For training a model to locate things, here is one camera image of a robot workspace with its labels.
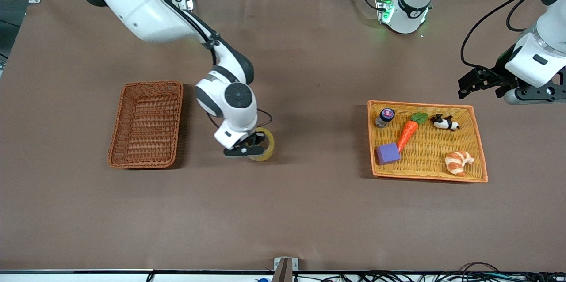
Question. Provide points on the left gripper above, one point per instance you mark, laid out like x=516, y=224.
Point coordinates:
x=499, y=73

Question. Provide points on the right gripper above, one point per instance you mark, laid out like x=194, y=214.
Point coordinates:
x=255, y=139

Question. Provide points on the clear yellowish tape roll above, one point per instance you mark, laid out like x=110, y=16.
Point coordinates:
x=270, y=147

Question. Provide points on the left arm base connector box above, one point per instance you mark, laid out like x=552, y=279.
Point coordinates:
x=384, y=8

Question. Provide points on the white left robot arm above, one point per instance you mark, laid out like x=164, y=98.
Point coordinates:
x=409, y=12

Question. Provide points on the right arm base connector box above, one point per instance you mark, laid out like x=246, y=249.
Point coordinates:
x=189, y=3

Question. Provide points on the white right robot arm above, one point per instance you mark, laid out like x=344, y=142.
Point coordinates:
x=141, y=8

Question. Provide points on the orange rimmed yellow wicker basket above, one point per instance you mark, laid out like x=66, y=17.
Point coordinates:
x=442, y=149

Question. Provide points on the brown wicker basket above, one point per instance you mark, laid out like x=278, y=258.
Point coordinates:
x=146, y=127

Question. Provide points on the black white panda figurine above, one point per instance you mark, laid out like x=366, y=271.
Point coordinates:
x=442, y=123

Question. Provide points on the brown table cover sheet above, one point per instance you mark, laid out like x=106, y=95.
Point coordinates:
x=283, y=207

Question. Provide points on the toy croissant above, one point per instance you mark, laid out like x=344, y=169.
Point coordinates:
x=457, y=162

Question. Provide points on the orange toy carrot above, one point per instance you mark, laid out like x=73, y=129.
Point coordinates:
x=407, y=131

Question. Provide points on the small jar with dark lid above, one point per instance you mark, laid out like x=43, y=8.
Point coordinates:
x=385, y=116

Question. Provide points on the purple foam cube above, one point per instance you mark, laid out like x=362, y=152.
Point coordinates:
x=388, y=154

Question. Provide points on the metal table edge bracket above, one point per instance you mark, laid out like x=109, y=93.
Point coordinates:
x=286, y=268

